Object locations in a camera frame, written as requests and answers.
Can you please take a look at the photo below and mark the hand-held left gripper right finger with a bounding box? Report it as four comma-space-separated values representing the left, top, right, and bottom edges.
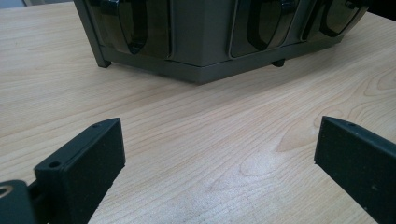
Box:
313, 115, 396, 224

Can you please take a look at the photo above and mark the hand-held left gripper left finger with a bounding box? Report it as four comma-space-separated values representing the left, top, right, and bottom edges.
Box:
34, 117, 126, 224

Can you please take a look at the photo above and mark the dark translucent seasoning container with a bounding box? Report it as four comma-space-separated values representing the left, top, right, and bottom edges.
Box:
229, 0, 302, 59
301, 0, 370, 41
85, 0, 172, 60

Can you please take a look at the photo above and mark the grey seasoning rack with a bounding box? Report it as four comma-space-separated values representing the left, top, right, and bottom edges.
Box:
73, 0, 372, 86

